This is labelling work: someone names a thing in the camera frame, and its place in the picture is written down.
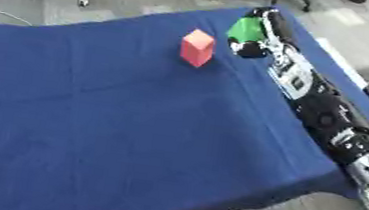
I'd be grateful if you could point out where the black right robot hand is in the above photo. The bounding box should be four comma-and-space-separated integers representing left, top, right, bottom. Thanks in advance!
226, 2, 302, 65

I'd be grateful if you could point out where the green block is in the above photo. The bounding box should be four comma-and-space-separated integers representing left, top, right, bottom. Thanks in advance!
226, 13, 270, 46

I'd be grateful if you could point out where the pink rectangular block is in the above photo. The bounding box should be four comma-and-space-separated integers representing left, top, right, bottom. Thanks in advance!
176, 26, 219, 70

